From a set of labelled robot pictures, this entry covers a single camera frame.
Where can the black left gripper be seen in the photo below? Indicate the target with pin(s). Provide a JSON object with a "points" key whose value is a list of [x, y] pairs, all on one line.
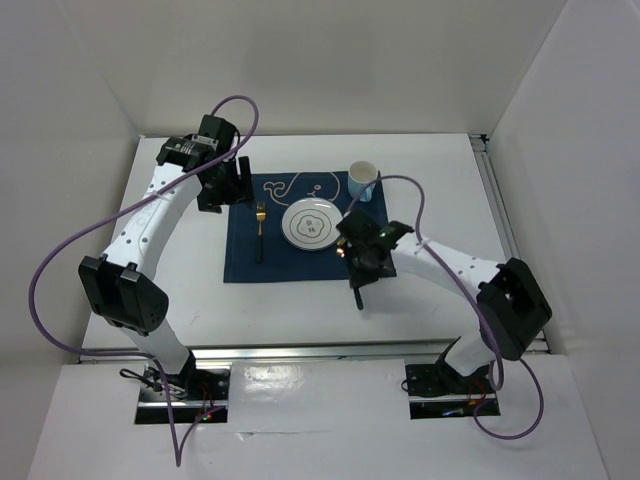
{"points": [[239, 190]]}

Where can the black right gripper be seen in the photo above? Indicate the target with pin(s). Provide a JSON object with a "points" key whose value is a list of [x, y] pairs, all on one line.
{"points": [[359, 277]]}

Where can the gold fork with green handle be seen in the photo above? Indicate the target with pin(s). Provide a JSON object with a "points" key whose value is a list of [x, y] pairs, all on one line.
{"points": [[260, 217]]}

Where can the white plate with teal rim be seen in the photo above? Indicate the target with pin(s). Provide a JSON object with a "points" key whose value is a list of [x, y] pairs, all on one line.
{"points": [[311, 224]]}

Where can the light blue ceramic mug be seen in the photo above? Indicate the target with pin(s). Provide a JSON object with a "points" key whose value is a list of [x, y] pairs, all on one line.
{"points": [[360, 182]]}

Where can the gold spoon with green handle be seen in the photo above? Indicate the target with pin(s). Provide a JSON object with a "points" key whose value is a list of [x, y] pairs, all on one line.
{"points": [[358, 299]]}

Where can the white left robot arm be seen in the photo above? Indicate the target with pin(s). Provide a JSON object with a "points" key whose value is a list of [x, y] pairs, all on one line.
{"points": [[120, 283]]}

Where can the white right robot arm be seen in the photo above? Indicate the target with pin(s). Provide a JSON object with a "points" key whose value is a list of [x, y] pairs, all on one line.
{"points": [[507, 299]]}

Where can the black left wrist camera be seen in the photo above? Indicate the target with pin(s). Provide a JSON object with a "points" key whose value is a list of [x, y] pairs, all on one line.
{"points": [[217, 133]]}

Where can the aluminium frame rail right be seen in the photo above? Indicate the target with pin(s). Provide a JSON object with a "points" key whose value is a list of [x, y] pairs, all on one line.
{"points": [[479, 147]]}

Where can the aluminium frame rail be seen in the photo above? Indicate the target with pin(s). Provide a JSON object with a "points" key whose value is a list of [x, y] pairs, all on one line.
{"points": [[286, 352], [479, 147]]}

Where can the aluminium frame rail front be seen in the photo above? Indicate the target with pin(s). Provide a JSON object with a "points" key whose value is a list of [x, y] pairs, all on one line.
{"points": [[286, 352]]}

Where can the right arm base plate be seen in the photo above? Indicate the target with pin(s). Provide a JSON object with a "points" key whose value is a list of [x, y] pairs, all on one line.
{"points": [[429, 398]]}

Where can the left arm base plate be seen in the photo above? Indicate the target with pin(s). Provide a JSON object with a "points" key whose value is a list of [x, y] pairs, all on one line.
{"points": [[212, 393]]}

